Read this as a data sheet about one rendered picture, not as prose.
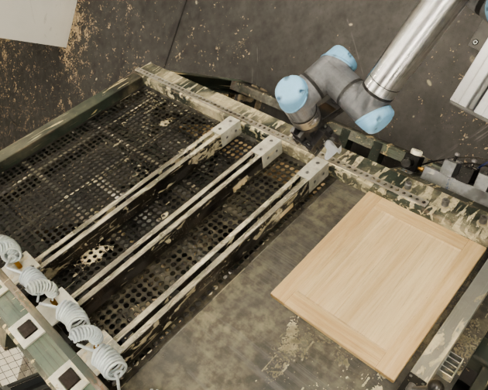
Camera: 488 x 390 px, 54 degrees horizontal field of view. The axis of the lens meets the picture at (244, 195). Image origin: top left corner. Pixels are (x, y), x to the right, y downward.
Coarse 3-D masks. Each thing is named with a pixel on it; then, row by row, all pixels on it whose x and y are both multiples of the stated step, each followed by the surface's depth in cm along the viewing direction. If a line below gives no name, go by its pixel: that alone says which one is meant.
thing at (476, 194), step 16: (416, 160) 179; (448, 160) 170; (416, 176) 179; (432, 176) 176; (448, 176) 171; (464, 176) 167; (480, 176) 164; (448, 192) 170; (464, 192) 170; (480, 192) 167; (480, 208) 161
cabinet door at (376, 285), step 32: (352, 224) 166; (384, 224) 165; (416, 224) 163; (320, 256) 158; (352, 256) 157; (384, 256) 156; (416, 256) 154; (448, 256) 153; (480, 256) 151; (288, 288) 151; (320, 288) 150; (352, 288) 149; (384, 288) 148; (416, 288) 146; (448, 288) 145; (320, 320) 142; (352, 320) 141; (384, 320) 140; (416, 320) 139; (352, 352) 135; (384, 352) 133
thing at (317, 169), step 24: (312, 168) 181; (288, 192) 174; (264, 216) 167; (240, 240) 160; (216, 264) 155; (192, 288) 150; (144, 312) 145; (168, 312) 145; (72, 336) 126; (96, 336) 128; (120, 336) 140; (144, 336) 141
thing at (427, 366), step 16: (480, 272) 145; (480, 288) 141; (464, 304) 138; (480, 304) 141; (448, 320) 135; (464, 320) 135; (448, 336) 132; (432, 352) 129; (448, 352) 131; (416, 368) 127; (432, 368) 126
